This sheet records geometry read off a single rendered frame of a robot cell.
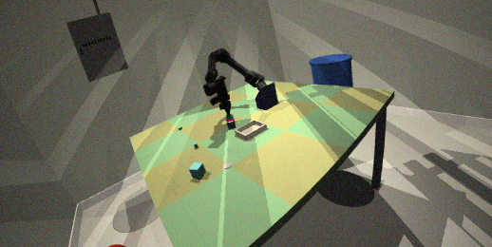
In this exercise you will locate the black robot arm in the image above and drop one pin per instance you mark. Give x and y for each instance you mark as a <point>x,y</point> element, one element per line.
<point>214,85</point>

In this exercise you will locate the teal cube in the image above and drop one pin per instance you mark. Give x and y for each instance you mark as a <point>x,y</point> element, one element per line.
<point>197,170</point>

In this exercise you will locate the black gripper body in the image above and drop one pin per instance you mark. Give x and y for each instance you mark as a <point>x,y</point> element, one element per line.
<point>223,95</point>

